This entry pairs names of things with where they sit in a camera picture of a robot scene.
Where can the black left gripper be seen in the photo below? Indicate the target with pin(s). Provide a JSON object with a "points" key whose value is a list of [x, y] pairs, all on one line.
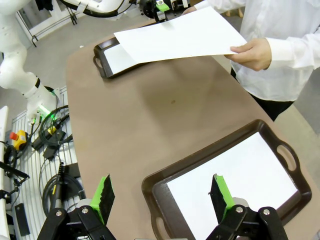
{"points": [[148, 8]]}

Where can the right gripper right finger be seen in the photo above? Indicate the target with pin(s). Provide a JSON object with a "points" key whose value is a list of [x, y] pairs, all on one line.
{"points": [[220, 200]]}

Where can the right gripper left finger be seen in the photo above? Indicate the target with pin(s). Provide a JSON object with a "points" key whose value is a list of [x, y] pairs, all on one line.
{"points": [[105, 200]]}

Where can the white A4 paper sheet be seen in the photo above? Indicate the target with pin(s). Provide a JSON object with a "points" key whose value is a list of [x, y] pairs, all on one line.
{"points": [[250, 175], [180, 37], [117, 60]]}

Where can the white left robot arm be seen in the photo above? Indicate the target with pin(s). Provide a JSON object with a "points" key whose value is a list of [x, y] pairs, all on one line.
{"points": [[12, 62]]}

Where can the person's left forearm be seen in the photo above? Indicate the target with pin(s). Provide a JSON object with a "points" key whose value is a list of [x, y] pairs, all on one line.
{"points": [[292, 50]]}

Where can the person's right hand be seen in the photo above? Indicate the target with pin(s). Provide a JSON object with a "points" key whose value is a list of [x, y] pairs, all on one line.
{"points": [[190, 10]]}

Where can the person's left hand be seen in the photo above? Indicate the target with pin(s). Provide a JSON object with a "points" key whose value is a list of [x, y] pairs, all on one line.
{"points": [[255, 56]]}

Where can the dark brown plastic tray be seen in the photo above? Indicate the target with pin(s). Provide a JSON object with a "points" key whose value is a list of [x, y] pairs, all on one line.
{"points": [[105, 45], [160, 202]]}

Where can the black power adapter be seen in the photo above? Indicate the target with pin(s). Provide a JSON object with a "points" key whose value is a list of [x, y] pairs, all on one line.
{"points": [[51, 153]]}

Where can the black connector with yellow label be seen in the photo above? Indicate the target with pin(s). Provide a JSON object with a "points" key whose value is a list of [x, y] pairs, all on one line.
{"points": [[60, 135]]}

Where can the black flat bar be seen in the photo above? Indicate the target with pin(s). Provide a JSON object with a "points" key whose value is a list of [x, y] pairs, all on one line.
{"points": [[22, 220]]}

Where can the red yellow emergency stop button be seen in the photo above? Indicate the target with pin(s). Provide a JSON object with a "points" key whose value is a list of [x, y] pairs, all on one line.
{"points": [[21, 138]]}

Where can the white panel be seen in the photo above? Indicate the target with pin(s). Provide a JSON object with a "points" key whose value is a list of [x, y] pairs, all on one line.
{"points": [[2, 150]]}

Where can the person in white dress shirt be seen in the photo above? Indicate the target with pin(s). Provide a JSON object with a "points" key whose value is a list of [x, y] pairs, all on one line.
{"points": [[275, 20]]}

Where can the white slatted base plate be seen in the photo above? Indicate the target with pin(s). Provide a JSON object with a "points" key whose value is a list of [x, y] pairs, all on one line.
{"points": [[32, 180]]}

